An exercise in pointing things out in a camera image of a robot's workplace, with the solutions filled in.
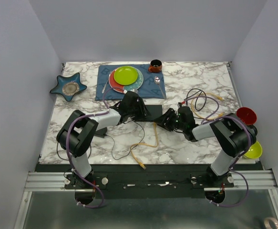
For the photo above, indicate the black power adapter brick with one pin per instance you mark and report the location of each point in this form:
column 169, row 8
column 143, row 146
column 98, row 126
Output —
column 101, row 132

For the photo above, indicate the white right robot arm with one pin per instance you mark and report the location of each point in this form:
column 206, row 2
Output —
column 233, row 135

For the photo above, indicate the black network switch box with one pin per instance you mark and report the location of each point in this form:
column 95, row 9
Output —
column 153, row 112

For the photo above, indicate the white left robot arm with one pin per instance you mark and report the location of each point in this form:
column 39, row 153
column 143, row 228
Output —
column 78, row 131

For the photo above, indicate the blue star shaped dish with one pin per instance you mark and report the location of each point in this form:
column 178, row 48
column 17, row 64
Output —
column 68, row 87

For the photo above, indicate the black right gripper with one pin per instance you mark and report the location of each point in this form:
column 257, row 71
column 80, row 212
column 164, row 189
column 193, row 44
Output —
column 162, row 121

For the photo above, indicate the red and teal plate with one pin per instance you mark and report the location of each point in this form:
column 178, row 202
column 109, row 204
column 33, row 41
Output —
column 120, row 88

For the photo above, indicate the silver spoon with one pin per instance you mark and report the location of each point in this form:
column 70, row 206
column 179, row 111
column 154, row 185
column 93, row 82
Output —
column 157, row 81

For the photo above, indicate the green bowl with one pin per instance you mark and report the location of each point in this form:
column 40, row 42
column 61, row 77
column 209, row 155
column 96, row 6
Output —
column 254, row 152

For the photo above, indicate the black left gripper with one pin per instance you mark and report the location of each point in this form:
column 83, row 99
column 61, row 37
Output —
column 143, row 112

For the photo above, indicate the red skull pattern mug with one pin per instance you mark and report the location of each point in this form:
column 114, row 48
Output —
column 248, row 116

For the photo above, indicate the green plate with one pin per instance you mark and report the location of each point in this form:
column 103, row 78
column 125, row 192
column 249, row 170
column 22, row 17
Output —
column 125, row 75

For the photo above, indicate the brown small cup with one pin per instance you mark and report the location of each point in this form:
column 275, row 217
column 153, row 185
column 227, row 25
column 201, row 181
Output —
column 155, row 66

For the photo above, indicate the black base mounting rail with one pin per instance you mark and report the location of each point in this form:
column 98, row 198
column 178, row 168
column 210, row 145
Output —
column 133, row 182

